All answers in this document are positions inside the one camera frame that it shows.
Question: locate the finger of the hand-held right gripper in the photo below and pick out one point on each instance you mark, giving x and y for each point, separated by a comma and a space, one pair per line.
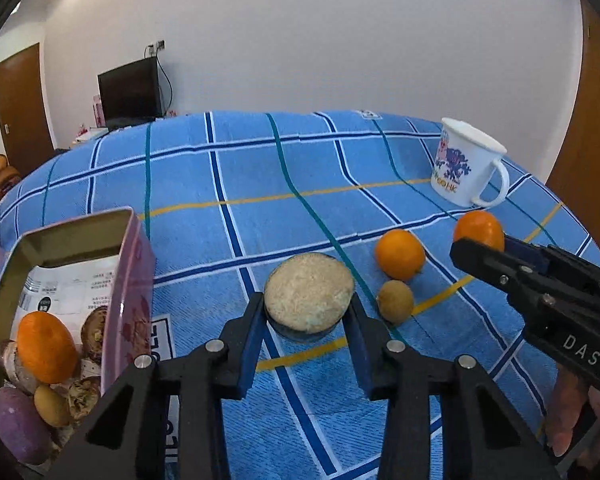
530, 255
480, 257

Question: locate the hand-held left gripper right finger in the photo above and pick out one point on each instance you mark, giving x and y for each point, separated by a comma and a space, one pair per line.
360, 352

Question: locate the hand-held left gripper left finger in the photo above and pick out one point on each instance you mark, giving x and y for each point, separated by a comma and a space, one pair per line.
247, 347

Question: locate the orange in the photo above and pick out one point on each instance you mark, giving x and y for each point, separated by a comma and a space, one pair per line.
400, 255
47, 345
477, 225

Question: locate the round rice cake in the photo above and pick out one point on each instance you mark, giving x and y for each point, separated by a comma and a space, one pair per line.
307, 292

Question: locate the pink tin box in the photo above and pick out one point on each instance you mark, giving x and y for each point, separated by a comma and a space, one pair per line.
130, 280

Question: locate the purple sweet potato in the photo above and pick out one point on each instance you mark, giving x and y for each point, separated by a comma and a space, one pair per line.
17, 425

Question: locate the person's right hand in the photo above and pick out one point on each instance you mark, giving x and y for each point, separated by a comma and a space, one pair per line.
567, 410

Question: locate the white printed mug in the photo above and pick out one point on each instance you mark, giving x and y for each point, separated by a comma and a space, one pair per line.
455, 160

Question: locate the brown wooden door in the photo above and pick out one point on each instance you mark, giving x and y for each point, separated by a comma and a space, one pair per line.
22, 110
590, 135

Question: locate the brown dried fruit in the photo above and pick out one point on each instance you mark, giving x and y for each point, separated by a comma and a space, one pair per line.
95, 332
82, 397

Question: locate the blue plaid cloth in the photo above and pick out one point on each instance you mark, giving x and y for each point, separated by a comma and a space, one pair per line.
280, 185

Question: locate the printed paper sheet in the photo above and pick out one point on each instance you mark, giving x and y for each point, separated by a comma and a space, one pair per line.
70, 290

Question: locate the cut taro piece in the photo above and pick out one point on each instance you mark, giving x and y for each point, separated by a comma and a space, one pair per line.
10, 365

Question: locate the white television stand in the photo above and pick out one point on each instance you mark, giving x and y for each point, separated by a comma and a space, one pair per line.
85, 136

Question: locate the black television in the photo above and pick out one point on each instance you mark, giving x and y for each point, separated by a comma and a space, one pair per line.
130, 90

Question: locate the wall power outlet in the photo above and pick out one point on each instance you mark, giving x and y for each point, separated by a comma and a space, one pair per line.
156, 46

